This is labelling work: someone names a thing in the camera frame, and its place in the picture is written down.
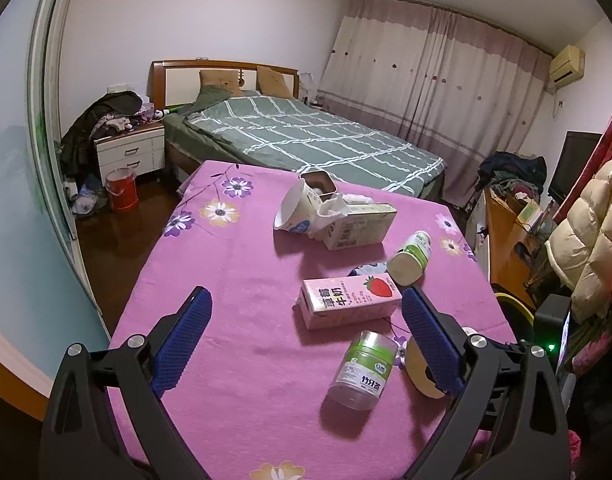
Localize pink strawberry milk carton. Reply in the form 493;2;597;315
300;274;403;331

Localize tan tape roll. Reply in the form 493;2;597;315
405;332;454;400

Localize green yellow box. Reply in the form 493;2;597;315
517;200;542;226

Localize plastic bags on floor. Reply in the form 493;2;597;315
68;180;106;216

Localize wooden desk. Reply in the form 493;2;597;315
483;187;542;306

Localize cream puffer jacket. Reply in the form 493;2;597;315
545;140;612;321

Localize green plaid duvet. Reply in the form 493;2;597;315
183;95;445;193

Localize white bottle with green label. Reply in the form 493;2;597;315
387;230;433;285

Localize black yellow round stool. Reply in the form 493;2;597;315
493;292;534;343

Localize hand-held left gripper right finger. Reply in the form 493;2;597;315
401;286;572;480

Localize dark pile of clothes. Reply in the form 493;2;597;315
60;91;161;181

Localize white milk carton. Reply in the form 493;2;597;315
322;199;397;251

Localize wooden bed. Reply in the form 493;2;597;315
148;59;445;198

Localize small brown container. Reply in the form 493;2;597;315
300;171;337;196

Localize pink beige curtain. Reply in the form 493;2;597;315
316;0;554;208

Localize white wooden nightstand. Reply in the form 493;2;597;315
94;122;165;176

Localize frosted glass sliding door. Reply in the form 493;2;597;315
0;0;114;351

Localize clear jar with green lid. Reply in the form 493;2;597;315
327;330;399;411

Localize cream air conditioner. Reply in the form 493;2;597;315
549;45;586;85

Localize red bucket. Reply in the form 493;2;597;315
104;169;139;212

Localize pink floral tablecloth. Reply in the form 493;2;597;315
108;160;524;480

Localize heap of mixed clothes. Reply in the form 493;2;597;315
478;152;548;201

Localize brown pillow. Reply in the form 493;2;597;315
200;70;244;92
257;66;293;98

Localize black television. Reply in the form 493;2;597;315
548;131;603;201

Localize white paper bowl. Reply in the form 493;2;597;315
273;178;323;237

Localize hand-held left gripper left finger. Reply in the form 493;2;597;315
40;286;214;480

